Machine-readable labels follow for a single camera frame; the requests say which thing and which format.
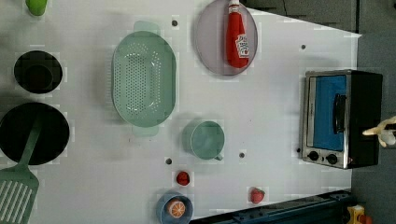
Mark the green slotted spatula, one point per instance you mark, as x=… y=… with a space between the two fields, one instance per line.
x=19 y=185

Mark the blue bowl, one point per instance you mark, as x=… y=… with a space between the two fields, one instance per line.
x=161 y=208

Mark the small red tomato toy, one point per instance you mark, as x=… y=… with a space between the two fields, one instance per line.
x=183 y=178

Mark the large black pan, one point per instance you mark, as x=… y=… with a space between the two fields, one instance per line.
x=17 y=123

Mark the yellow plush peeled banana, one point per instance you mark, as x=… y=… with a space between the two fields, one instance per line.
x=385 y=137

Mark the red plush ketchup bottle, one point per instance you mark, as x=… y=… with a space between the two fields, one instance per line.
x=237 y=49

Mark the red plush strawberry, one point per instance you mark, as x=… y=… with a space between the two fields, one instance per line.
x=257 y=195

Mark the orange slice toy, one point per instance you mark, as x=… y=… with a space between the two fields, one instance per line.
x=176 y=208

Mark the lime green cup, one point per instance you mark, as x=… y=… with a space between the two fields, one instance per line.
x=36 y=7

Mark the grey round plate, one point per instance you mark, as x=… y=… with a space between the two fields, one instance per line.
x=210 y=37

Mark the silver toaster oven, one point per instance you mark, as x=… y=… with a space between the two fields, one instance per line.
x=338 y=107

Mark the green perforated colander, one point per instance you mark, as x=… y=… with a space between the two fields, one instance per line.
x=144 y=69

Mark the yellow and red toy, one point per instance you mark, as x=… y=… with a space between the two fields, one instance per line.
x=357 y=215

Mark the green mug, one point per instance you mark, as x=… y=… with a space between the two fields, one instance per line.
x=204 y=139

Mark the small black bowl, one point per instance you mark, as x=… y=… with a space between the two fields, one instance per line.
x=38 y=72

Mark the blue metal frame rail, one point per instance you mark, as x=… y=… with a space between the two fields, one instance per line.
x=326 y=208

